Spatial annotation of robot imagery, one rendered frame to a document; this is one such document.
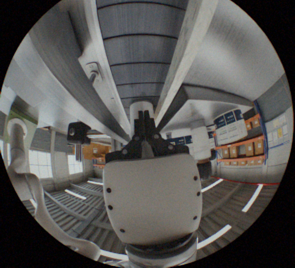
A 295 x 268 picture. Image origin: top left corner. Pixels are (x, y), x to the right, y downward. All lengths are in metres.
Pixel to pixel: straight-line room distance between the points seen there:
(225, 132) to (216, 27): 0.42
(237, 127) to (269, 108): 3.99
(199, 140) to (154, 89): 0.32
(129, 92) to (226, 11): 0.25
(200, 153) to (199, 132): 0.10
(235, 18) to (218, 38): 0.08
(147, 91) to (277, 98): 4.43
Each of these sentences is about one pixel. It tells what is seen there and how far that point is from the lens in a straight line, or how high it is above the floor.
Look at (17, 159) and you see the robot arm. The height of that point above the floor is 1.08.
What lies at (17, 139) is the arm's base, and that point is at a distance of 0.66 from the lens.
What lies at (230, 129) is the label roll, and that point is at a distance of 0.47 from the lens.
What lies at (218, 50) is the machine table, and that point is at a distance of 0.22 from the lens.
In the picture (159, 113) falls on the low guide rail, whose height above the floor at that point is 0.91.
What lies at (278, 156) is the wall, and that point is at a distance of 4.70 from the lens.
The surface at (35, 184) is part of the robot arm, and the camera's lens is 0.53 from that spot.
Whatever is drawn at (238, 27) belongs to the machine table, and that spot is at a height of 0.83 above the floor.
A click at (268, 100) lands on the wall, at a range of 4.43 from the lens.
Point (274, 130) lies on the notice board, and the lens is 4.34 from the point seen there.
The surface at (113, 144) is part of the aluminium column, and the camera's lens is 0.47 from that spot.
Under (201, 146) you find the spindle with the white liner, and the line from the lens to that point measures 0.41.
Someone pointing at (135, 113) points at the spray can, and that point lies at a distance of 0.16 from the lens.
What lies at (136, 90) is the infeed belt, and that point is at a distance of 0.15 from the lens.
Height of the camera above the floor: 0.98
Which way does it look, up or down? 19 degrees down
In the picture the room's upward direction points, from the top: 174 degrees clockwise
